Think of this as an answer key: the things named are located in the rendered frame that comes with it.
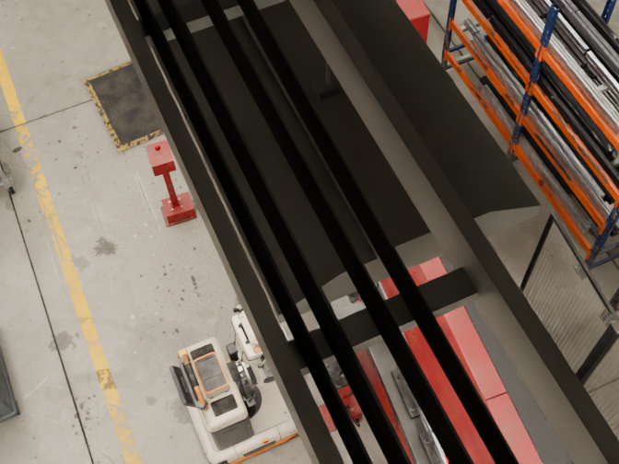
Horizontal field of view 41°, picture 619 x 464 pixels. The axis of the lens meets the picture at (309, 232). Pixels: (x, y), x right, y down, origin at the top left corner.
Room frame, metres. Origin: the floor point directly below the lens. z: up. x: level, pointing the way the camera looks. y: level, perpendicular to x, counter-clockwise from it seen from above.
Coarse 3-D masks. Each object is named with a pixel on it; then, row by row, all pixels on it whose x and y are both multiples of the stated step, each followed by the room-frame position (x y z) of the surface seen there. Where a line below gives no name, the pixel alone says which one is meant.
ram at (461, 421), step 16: (384, 288) 1.98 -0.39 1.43; (416, 336) 1.60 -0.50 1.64; (416, 352) 1.57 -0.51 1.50; (432, 352) 1.45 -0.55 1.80; (432, 368) 1.42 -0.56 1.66; (432, 384) 1.39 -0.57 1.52; (448, 384) 1.28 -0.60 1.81; (448, 400) 1.25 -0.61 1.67; (448, 416) 1.21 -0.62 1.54; (464, 416) 1.12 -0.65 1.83; (464, 432) 1.08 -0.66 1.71; (480, 448) 0.97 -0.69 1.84
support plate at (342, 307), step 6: (336, 300) 2.14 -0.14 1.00; (342, 300) 2.13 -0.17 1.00; (348, 300) 2.13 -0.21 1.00; (336, 306) 2.10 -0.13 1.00; (342, 306) 2.10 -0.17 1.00; (348, 306) 2.10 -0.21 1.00; (354, 306) 2.09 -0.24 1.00; (360, 306) 2.09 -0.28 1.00; (336, 312) 2.06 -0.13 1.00; (342, 312) 2.06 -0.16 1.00; (348, 312) 2.05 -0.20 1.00; (354, 312) 2.05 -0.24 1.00; (342, 318) 2.02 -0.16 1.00
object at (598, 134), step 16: (480, 0) 4.45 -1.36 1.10; (496, 16) 4.28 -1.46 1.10; (512, 32) 4.08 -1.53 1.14; (512, 48) 3.98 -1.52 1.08; (528, 48) 3.94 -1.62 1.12; (528, 64) 3.80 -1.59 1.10; (544, 64) 3.77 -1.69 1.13; (560, 64) 3.77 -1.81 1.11; (544, 80) 3.65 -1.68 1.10; (560, 80) 3.61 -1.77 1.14; (592, 80) 3.61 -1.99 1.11; (560, 96) 3.51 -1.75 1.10; (608, 96) 3.46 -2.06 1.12; (560, 112) 3.39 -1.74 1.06; (576, 112) 3.33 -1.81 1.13; (576, 128) 3.24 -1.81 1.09; (592, 128) 3.21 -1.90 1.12; (592, 144) 3.10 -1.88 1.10; (608, 144) 3.07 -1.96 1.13; (608, 160) 2.95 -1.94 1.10
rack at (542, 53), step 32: (608, 0) 3.87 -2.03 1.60; (448, 32) 4.71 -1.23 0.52; (544, 32) 3.69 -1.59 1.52; (480, 64) 4.22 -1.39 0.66; (512, 64) 3.89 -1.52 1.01; (480, 96) 4.16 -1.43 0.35; (544, 96) 3.56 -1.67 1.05; (576, 96) 3.29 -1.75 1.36; (608, 128) 2.99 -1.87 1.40; (512, 160) 3.67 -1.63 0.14; (544, 192) 3.24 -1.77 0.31; (576, 192) 3.00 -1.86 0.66; (608, 224) 2.69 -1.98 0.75
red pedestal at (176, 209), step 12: (156, 144) 3.55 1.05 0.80; (168, 144) 3.55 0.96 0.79; (156, 156) 3.45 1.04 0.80; (168, 156) 3.44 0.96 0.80; (156, 168) 3.36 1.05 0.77; (168, 168) 3.38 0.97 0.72; (168, 180) 3.45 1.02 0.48; (168, 204) 3.48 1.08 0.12; (180, 204) 3.46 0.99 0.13; (192, 204) 3.46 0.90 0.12; (168, 216) 3.37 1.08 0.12; (180, 216) 3.39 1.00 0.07; (192, 216) 3.41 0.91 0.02
